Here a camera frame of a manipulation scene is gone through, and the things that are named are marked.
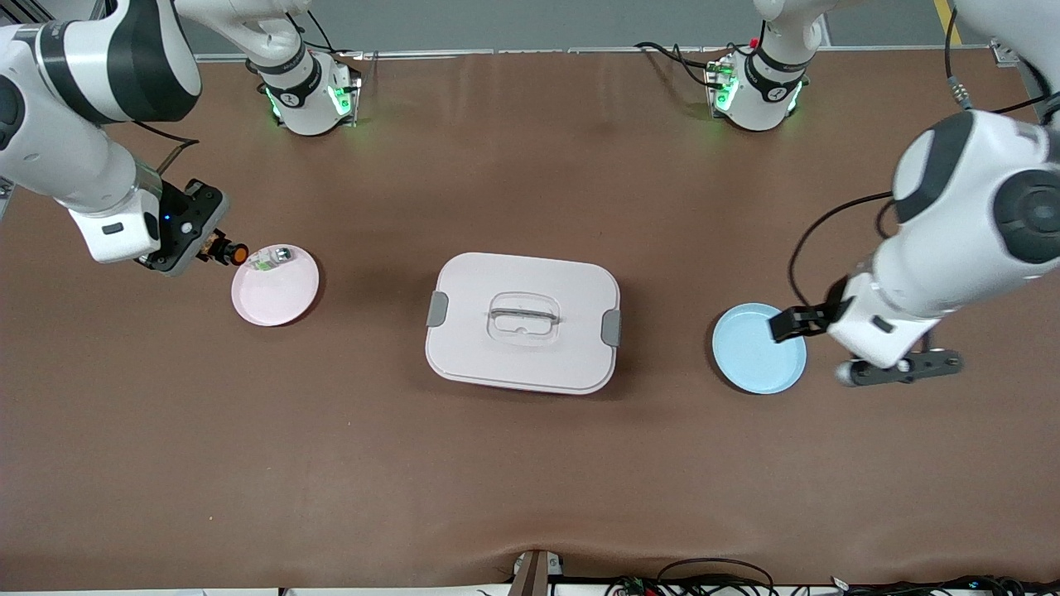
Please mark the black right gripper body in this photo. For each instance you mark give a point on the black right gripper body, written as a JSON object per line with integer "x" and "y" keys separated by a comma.
{"x": 186, "y": 222}

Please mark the grey metal camera bracket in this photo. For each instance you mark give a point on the grey metal camera bracket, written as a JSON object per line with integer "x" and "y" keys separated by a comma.
{"x": 534, "y": 575}

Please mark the pink round plate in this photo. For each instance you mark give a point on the pink round plate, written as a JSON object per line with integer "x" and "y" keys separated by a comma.
{"x": 273, "y": 298}

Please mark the white lidded storage box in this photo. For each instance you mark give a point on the white lidded storage box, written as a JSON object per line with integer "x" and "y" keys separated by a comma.
{"x": 513, "y": 364}

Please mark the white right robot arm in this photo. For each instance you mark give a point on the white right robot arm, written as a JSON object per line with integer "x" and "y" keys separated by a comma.
{"x": 74, "y": 124}

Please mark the brown table mat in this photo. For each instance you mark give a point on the brown table mat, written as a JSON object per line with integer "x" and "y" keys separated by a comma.
{"x": 530, "y": 463}

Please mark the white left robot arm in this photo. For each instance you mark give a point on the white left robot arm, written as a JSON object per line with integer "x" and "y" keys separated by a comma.
{"x": 952, "y": 265}

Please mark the grey box latch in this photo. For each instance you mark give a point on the grey box latch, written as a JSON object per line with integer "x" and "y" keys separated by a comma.
{"x": 437, "y": 309}
{"x": 611, "y": 328}

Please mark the silver table edge rail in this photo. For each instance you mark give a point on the silver table edge rail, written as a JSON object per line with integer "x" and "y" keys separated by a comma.
{"x": 538, "y": 53}

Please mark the light blue round plate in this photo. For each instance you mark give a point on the light blue round plate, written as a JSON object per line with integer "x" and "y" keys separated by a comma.
{"x": 745, "y": 348}

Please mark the small clear green switch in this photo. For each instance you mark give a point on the small clear green switch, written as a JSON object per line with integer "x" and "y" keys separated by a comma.
{"x": 272, "y": 260}

